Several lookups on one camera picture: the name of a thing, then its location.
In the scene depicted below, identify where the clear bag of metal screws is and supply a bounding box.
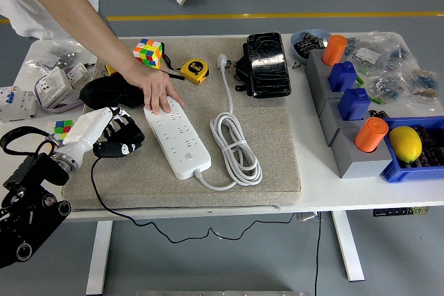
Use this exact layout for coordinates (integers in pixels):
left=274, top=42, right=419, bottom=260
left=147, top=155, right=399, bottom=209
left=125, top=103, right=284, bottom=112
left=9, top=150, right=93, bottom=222
left=29, top=39, right=89, bottom=70

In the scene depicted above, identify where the orange cylinder peg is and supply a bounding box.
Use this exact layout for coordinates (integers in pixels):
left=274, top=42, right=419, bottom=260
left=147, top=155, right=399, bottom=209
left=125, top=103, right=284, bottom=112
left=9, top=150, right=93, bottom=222
left=354, top=117, right=389, bottom=154
left=322, top=35, right=348, bottom=67

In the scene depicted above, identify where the white-edged rubik's cube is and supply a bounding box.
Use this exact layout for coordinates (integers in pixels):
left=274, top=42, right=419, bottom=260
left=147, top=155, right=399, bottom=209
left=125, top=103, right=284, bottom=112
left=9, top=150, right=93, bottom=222
left=53, top=119, right=76, bottom=144

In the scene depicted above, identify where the bright rubik's cube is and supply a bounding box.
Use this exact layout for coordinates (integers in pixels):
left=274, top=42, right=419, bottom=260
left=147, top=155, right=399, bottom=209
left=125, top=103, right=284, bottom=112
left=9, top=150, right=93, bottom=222
left=133, top=38, right=164, bottom=70

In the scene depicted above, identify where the grey under-table bracket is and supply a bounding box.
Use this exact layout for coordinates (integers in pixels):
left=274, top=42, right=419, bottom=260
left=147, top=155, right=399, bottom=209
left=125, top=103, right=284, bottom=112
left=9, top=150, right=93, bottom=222
left=298, top=211, right=323, bottom=223

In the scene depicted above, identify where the person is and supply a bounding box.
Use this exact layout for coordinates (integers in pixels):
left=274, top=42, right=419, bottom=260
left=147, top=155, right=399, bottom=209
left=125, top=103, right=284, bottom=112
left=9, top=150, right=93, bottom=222
left=0, top=0, right=112, bottom=40

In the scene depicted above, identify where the large white wall socket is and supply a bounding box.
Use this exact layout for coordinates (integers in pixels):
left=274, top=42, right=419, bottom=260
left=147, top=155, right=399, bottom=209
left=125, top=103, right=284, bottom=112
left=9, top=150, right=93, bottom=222
left=34, top=66, right=74, bottom=107

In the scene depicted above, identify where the black table control panel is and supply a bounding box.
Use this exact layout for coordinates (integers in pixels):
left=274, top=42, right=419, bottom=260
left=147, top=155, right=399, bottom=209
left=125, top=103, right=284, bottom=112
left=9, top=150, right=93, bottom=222
left=373, top=207, right=430, bottom=217

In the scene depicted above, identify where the clear bag of blue resistors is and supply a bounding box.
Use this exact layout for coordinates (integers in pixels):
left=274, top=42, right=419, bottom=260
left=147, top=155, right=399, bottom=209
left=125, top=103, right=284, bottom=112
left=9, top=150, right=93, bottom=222
left=367, top=67, right=413, bottom=103

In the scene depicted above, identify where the small white wall socket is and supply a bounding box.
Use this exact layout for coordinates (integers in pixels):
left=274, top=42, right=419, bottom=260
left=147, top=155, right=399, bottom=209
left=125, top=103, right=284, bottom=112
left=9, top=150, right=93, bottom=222
left=65, top=62, right=94, bottom=86

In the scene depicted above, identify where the purple ribbon cable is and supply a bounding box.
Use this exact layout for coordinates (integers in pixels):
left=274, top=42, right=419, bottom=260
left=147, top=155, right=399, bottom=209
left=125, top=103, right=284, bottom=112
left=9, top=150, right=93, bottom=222
left=37, top=96, right=86, bottom=114

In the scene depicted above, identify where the blue bowl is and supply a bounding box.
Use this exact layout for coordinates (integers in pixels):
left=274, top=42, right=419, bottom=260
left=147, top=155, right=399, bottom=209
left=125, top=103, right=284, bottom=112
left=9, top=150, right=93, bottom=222
left=290, top=29, right=332, bottom=65

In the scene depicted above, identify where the blue bottle-shaped peg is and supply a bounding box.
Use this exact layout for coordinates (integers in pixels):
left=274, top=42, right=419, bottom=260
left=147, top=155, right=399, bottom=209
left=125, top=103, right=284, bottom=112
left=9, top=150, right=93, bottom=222
left=328, top=61, right=358, bottom=93
left=338, top=87, right=371, bottom=122

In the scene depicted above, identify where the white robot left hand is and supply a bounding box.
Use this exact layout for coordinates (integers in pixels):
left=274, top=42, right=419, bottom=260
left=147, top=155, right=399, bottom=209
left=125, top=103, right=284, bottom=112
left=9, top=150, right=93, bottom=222
left=62, top=107, right=146, bottom=159

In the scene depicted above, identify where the grey socket block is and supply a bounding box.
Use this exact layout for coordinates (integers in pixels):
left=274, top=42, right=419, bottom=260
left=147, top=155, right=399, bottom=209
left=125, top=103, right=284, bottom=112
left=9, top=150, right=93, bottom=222
left=317, top=82, right=361, bottom=127
left=325, top=107, right=374, bottom=148
left=305, top=49, right=348, bottom=103
left=332, top=125, right=395, bottom=180

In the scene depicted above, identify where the white circuit breaker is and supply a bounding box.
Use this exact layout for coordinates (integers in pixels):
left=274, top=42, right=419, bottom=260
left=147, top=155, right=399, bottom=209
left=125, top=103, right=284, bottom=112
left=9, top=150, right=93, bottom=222
left=0, top=85, right=38, bottom=123

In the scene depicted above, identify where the black hanging power cable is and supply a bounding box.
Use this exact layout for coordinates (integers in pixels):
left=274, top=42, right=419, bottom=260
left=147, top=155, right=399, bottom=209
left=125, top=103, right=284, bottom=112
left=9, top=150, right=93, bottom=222
left=314, top=213, right=323, bottom=296

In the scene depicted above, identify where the yellow lemon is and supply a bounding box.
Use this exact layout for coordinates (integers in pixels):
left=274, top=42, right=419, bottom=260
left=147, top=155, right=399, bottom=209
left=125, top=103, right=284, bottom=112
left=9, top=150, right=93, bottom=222
left=388, top=125, right=423, bottom=164

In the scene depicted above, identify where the black plug adapter with cord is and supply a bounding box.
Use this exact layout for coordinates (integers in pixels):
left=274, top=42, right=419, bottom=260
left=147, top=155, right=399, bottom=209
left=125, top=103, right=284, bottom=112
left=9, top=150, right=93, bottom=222
left=91, top=124, right=300, bottom=244

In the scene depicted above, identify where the grey-brown fabric mat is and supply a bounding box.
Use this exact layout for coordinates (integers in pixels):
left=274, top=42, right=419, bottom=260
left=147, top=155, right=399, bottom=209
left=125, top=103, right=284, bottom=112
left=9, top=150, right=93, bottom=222
left=61, top=36, right=302, bottom=211

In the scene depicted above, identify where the person's right hand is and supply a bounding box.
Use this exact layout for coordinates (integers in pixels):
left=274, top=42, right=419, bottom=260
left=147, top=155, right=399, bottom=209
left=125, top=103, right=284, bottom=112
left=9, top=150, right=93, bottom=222
left=123, top=63, right=186, bottom=116

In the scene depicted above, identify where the black cloth pouch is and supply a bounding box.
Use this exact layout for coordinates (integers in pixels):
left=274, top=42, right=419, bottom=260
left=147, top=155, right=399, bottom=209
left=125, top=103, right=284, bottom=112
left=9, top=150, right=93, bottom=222
left=79, top=73, right=146, bottom=110

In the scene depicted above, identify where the white power strip with cord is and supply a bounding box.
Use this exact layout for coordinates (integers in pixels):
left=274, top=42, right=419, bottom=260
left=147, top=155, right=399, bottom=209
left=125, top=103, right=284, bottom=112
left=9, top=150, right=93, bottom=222
left=144, top=53, right=264, bottom=190

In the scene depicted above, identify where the black cracked glossy case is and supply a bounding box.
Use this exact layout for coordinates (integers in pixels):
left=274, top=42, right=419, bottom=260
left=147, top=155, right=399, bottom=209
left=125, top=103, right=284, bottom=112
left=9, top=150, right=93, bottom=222
left=246, top=31, right=292, bottom=99

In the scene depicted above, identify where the clear bag of brown parts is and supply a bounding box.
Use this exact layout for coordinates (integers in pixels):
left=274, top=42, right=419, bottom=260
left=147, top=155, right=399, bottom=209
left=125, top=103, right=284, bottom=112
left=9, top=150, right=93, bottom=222
left=405, top=63, right=444, bottom=110

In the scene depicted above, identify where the white table leg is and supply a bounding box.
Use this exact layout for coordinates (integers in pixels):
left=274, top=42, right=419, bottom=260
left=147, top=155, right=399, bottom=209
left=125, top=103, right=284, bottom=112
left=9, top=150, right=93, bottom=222
left=331, top=211, right=366, bottom=282
left=85, top=220, right=114, bottom=295

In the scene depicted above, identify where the yellow tape measure with strap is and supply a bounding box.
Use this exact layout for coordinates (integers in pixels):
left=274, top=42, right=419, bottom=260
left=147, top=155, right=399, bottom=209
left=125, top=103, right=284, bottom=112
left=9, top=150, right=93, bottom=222
left=161, top=43, right=211, bottom=85

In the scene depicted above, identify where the blue plastic bin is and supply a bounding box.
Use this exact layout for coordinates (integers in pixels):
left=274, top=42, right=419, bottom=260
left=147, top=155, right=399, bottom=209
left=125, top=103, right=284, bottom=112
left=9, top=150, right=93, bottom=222
left=379, top=115, right=444, bottom=184

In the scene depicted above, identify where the clear bag with white part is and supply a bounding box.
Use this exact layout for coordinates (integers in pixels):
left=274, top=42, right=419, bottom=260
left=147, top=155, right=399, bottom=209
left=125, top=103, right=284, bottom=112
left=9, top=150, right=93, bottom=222
left=346, top=31, right=413, bottom=71

